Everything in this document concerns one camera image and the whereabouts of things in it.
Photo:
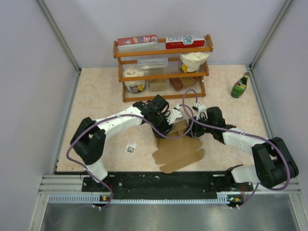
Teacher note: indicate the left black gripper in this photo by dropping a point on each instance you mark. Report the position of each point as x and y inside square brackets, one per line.
[166, 127]

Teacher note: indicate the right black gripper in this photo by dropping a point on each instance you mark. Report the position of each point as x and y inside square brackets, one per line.
[194, 129]

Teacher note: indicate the brown cardboard box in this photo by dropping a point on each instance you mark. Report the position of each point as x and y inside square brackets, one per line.
[174, 153]

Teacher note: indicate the small plastic bag packet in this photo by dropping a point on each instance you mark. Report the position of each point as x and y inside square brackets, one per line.
[130, 148]

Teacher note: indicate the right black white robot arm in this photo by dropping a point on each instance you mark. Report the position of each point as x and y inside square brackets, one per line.
[273, 163]

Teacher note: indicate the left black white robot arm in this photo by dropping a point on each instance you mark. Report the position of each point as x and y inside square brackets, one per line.
[90, 136]

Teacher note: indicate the red white foil box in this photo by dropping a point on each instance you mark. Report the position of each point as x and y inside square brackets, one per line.
[139, 43]

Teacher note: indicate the red white wrap box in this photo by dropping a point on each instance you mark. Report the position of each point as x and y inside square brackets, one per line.
[189, 41]

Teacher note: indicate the beige sponge pack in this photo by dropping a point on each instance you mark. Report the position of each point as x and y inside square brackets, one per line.
[157, 84]

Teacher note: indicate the lower toilet paper roll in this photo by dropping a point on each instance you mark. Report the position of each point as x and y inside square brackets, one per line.
[134, 86]

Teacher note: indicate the toilet paper roll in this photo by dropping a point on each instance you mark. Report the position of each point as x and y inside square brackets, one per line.
[134, 86]
[190, 62]

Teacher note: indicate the red-brown scouring pad pack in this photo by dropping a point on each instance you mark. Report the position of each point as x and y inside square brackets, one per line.
[182, 82]

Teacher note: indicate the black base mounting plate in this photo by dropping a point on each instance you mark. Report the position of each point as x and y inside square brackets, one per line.
[160, 186]

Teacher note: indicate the clear plastic container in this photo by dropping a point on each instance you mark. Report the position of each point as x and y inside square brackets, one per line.
[152, 63]

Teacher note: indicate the green glass bottle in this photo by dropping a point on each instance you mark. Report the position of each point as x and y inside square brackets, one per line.
[240, 86]

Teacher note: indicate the upper toilet paper roll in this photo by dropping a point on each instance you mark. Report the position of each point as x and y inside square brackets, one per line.
[190, 62]

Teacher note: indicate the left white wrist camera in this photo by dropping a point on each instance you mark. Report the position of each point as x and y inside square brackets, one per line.
[174, 114]

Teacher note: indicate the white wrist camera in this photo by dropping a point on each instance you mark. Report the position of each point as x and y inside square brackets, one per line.
[200, 110]
[174, 114]

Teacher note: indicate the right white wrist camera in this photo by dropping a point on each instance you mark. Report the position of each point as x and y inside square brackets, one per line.
[200, 110]

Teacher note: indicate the aluminium frame rail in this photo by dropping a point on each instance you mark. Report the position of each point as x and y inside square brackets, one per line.
[60, 184]

